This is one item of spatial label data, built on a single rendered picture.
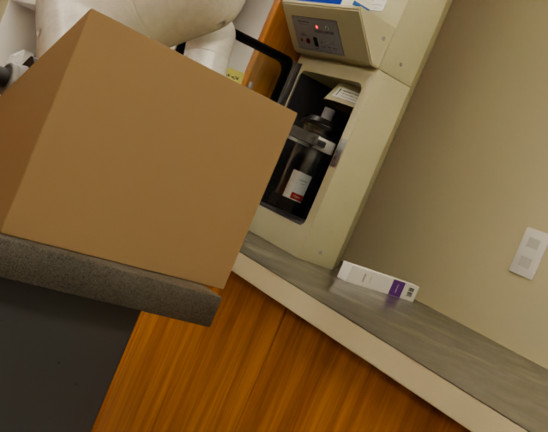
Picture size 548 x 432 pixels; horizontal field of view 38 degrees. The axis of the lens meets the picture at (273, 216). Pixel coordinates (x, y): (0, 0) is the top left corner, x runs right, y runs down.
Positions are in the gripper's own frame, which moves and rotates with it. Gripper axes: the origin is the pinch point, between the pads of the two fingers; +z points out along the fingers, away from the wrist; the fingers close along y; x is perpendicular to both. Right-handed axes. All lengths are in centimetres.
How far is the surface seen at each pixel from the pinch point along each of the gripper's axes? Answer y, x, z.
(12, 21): 210, -5, -23
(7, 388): -74, 45, -81
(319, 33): 3.8, -24.3, -8.5
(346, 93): -2.9, -13.9, 1.1
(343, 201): -14.1, 10.4, 4.1
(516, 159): -25, -16, 41
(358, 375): -72, 34, -28
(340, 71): -0.8, -18.0, -1.8
